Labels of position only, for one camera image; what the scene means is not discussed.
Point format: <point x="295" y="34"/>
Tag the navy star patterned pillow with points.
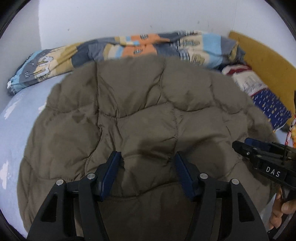
<point x="249" y="82"/>

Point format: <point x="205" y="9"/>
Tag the patchwork patterned quilt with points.
<point x="206" y="49"/>

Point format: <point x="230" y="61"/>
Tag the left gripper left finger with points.
<point x="55" y="219"/>

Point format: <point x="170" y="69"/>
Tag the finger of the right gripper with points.
<point x="256" y="143"/>

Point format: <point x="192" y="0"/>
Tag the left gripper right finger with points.
<point x="222" y="209"/>

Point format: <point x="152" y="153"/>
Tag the olive green puffer jacket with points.
<point x="147" y="108"/>

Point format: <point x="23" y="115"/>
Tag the light blue bed sheet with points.
<point x="17" y="120"/>

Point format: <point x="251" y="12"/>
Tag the wooden headboard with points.
<point x="273" y="69"/>

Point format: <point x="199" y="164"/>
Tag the person right hand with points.
<point x="279" y="209"/>

